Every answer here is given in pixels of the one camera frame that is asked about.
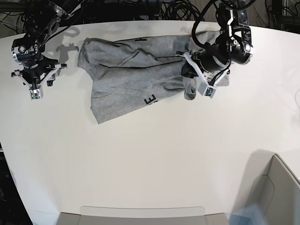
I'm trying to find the black cable bundle background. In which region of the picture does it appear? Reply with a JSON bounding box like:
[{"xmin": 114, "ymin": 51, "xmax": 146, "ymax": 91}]
[{"xmin": 122, "ymin": 0, "xmax": 201, "ymax": 21}]

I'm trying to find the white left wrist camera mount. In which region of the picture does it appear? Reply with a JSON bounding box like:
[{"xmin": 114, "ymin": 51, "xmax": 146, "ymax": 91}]
[{"xmin": 176, "ymin": 51, "xmax": 230, "ymax": 100}]

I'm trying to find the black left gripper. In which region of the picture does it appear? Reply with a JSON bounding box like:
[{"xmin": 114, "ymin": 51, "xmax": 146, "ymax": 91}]
[{"xmin": 181, "ymin": 43, "xmax": 232, "ymax": 79}]

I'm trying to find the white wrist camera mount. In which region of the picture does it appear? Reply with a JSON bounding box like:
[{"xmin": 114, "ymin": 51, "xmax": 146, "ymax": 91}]
[
  {"xmin": 11, "ymin": 60, "xmax": 67, "ymax": 100},
  {"xmin": 176, "ymin": 51, "xmax": 230, "ymax": 100}
]

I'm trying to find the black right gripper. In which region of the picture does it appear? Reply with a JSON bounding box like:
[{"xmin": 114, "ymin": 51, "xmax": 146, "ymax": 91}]
[{"xmin": 21, "ymin": 60, "xmax": 55, "ymax": 86}]

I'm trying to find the grey chair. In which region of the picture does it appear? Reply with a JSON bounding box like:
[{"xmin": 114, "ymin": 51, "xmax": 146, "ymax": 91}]
[
  {"xmin": 57, "ymin": 206, "xmax": 229, "ymax": 225},
  {"xmin": 243, "ymin": 154, "xmax": 300, "ymax": 225}
]

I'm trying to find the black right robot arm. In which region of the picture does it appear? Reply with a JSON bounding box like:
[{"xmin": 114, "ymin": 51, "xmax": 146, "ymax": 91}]
[{"xmin": 11, "ymin": 0, "xmax": 83, "ymax": 89}]

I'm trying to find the grey chair bottom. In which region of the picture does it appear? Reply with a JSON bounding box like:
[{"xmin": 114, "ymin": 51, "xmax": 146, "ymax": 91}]
[{"xmin": 57, "ymin": 206, "xmax": 229, "ymax": 225}]

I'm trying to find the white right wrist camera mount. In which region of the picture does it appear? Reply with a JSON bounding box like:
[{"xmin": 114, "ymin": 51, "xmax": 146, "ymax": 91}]
[{"xmin": 11, "ymin": 60, "xmax": 67, "ymax": 100}]

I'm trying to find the grey chair right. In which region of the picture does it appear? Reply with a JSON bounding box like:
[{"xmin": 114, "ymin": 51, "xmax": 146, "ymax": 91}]
[{"xmin": 243, "ymin": 154, "xmax": 300, "ymax": 225}]

